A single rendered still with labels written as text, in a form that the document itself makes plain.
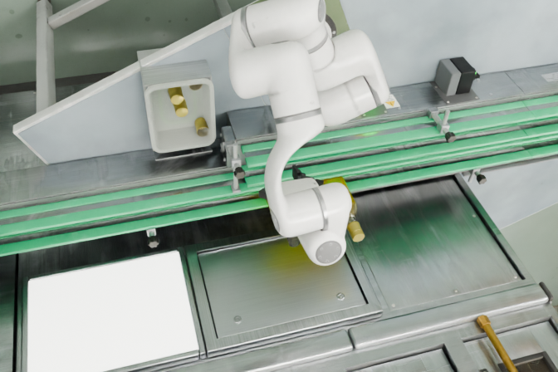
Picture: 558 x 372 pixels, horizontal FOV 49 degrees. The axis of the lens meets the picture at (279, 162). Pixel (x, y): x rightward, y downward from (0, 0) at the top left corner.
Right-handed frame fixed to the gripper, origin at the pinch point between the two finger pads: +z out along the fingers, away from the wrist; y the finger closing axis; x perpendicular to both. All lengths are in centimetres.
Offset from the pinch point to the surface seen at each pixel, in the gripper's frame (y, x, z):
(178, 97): -17.5, 6.7, 36.1
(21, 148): -67, -24, 85
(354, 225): 22.6, -26.2, 12.1
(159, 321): -31, -42, 9
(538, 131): 89, -17, 28
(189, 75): -14.4, 12.8, 34.5
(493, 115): 73, -9, 29
